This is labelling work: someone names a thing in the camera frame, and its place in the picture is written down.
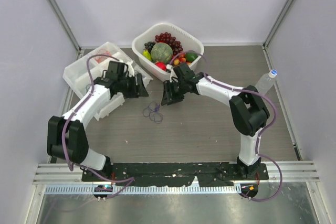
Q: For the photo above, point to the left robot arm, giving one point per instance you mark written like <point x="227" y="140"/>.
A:
<point x="66" y="136"/>

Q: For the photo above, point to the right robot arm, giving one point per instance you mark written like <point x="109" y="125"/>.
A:
<point x="249" y="112"/>

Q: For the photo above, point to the slotted cable duct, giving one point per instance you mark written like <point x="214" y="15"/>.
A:
<point x="73" y="189"/>

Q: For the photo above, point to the red apple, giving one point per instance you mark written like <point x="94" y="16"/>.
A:
<point x="161" y="66"/>

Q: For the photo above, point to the cherries cluster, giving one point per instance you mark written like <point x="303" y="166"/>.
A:
<point x="179" y="59"/>

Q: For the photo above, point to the green melon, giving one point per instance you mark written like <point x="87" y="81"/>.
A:
<point x="161" y="52"/>

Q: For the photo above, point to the green lime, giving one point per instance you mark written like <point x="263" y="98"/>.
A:
<point x="191" y="56"/>

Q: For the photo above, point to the yellow pear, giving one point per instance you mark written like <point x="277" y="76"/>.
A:
<point x="147" y="55"/>

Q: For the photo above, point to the dark grapes bunch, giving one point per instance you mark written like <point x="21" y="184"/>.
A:
<point x="149" y="45"/>

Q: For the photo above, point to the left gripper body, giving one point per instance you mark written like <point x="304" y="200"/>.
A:
<point x="129" y="87"/>

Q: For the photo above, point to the clear water bottle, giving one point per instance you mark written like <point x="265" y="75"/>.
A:
<point x="266" y="82"/>

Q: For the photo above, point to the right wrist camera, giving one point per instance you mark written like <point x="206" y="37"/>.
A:
<point x="170" y="70"/>

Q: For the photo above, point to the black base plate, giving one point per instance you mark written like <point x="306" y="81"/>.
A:
<point x="208" y="174"/>

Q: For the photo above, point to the red grapes bunch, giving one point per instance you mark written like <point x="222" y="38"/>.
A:
<point x="169" y="39"/>

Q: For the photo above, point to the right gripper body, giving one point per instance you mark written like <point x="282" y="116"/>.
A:
<point x="177" y="91"/>

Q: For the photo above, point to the white compartment tray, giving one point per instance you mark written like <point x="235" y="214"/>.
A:
<point x="76" y="74"/>

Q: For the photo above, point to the white fruit basket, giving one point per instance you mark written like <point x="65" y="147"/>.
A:
<point x="189" y="44"/>

